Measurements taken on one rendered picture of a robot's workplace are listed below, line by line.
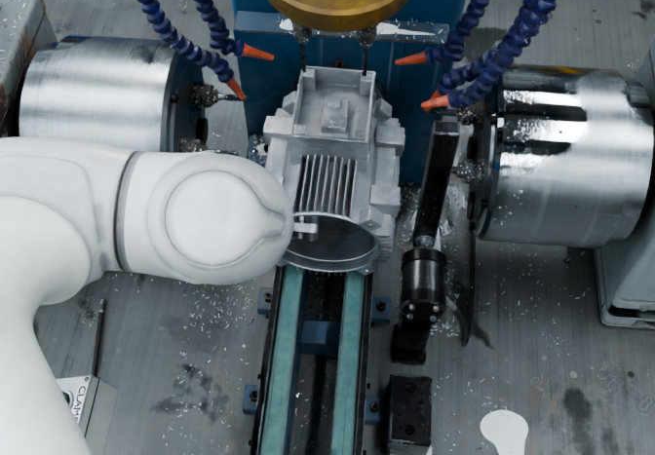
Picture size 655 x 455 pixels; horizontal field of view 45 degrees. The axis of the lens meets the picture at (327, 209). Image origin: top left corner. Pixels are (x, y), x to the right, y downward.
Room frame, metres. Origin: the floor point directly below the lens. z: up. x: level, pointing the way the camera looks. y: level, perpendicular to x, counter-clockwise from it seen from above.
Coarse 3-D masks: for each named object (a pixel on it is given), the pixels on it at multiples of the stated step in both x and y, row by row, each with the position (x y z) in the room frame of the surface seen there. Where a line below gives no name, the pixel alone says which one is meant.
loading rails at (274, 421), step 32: (288, 288) 0.51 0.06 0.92; (352, 288) 0.51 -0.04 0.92; (288, 320) 0.46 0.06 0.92; (352, 320) 0.46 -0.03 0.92; (384, 320) 0.50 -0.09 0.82; (288, 352) 0.41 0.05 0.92; (320, 352) 0.45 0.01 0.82; (352, 352) 0.41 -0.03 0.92; (288, 384) 0.36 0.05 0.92; (352, 384) 0.36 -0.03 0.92; (256, 416) 0.32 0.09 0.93; (288, 416) 0.33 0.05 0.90; (352, 416) 0.32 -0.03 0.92; (384, 416) 0.35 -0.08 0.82; (256, 448) 0.28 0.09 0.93; (288, 448) 0.30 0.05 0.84; (352, 448) 0.28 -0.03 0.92
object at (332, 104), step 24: (336, 72) 0.72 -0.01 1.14; (360, 72) 0.72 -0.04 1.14; (312, 96) 0.70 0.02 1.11; (336, 96) 0.70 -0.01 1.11; (360, 96) 0.70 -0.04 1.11; (312, 120) 0.66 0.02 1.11; (336, 120) 0.64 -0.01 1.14; (360, 120) 0.66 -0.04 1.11; (312, 144) 0.61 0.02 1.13; (336, 144) 0.60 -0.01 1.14; (360, 144) 0.60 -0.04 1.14; (360, 168) 0.60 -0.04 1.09
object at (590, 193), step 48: (528, 96) 0.66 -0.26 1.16; (576, 96) 0.66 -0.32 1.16; (624, 96) 0.66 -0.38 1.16; (480, 144) 0.67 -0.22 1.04; (528, 144) 0.59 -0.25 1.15; (576, 144) 0.59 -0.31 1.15; (624, 144) 0.59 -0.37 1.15; (480, 192) 0.59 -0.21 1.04; (528, 192) 0.55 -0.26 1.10; (576, 192) 0.55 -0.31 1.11; (624, 192) 0.55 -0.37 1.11; (528, 240) 0.54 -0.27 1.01; (576, 240) 0.53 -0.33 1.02
